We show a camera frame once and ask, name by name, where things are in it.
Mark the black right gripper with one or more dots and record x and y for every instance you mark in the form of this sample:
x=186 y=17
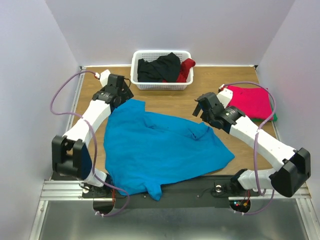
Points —
x=204 y=107

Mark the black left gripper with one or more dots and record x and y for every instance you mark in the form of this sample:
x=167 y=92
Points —
x=126 y=93

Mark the blue t shirt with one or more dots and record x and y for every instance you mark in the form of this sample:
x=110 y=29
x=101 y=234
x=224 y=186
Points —
x=145 y=150

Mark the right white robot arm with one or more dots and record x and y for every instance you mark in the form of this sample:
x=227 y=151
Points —
x=240 y=126

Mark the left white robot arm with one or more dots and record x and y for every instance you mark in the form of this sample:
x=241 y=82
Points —
x=70 y=154

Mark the red t shirt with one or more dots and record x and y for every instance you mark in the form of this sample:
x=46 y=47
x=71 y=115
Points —
x=186 y=70

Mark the white perforated plastic basket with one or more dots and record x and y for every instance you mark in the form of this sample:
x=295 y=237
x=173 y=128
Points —
x=151 y=55

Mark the black t shirt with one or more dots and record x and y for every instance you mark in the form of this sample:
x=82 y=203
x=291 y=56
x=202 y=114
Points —
x=165 y=69

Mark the folded pink t shirt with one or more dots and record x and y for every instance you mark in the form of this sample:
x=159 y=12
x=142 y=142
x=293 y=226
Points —
x=254 y=102

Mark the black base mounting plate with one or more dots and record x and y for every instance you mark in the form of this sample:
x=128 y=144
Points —
x=218 y=191

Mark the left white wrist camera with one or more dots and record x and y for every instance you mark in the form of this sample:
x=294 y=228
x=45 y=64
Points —
x=103 y=77

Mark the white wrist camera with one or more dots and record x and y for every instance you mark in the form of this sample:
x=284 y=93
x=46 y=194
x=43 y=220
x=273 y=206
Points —
x=224 y=95
x=103 y=77

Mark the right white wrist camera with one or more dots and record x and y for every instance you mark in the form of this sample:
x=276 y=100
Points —
x=224 y=95

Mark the left aluminium frame rail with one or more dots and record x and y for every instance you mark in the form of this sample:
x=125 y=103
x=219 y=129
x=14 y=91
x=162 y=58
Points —
x=70 y=113

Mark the aluminium frame rail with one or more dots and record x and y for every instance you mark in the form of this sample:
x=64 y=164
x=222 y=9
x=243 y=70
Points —
x=61 y=190
x=291 y=167
x=70 y=113

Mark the front aluminium frame rail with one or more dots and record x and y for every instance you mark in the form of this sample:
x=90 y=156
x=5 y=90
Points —
x=61 y=190

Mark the right aluminium frame rail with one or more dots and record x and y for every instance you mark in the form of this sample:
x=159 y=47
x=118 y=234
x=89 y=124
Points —
x=291 y=167

